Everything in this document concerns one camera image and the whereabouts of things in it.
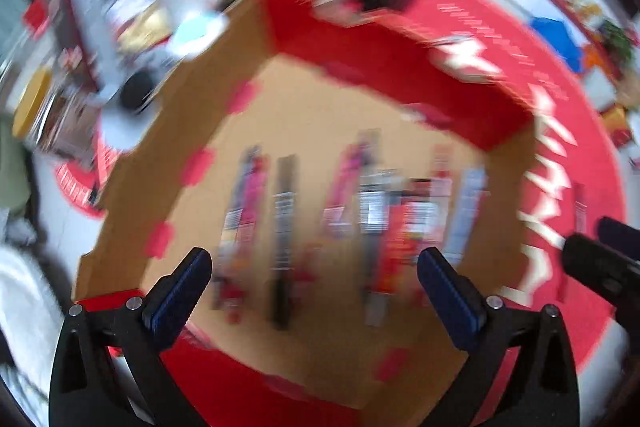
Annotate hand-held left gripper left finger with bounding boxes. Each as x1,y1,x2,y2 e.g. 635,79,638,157
49,246,213,427

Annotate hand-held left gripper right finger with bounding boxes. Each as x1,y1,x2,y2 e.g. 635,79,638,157
416,248,582,427

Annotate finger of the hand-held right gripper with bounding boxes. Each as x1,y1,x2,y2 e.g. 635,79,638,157
560,233,640,340
597,216,640,264

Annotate red lighter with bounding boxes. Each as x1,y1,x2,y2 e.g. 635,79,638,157
381,201,417,309

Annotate mahjong print lighter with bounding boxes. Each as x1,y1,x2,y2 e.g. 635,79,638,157
407,178,442,249

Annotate clear pen black cap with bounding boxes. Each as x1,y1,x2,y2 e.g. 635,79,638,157
358,168,397,326

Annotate black pen white print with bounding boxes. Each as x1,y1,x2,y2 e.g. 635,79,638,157
271,154,300,331

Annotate red pen pink grip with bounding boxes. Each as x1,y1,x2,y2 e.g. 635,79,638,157
323,129,383,239

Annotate red cardboard box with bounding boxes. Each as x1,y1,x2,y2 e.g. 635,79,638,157
71,0,537,414

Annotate apple print fruit box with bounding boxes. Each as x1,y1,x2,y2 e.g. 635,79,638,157
601,103,634,148

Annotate red round printed mat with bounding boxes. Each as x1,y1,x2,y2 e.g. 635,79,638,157
54,0,629,427

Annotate potted plants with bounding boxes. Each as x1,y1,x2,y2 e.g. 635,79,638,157
594,18,637,58

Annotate blue bag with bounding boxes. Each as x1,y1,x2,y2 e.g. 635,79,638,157
529,16,587,74

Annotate black round object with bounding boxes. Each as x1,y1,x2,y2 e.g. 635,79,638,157
121,73,154,111

